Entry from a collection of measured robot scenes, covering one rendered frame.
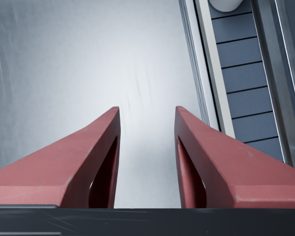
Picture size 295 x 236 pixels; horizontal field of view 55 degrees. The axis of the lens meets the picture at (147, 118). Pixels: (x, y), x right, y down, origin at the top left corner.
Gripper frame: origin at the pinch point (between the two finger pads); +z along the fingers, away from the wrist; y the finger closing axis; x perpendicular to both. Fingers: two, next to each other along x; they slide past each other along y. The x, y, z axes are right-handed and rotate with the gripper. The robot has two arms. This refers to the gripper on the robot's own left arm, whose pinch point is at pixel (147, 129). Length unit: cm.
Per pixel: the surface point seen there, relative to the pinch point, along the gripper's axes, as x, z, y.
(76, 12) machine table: 5.9, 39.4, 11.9
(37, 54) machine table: 11.3, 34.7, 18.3
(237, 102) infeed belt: 15.2, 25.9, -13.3
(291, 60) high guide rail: 6.8, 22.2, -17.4
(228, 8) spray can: 3.6, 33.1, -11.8
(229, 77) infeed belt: 12.2, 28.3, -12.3
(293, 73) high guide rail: 8.0, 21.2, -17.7
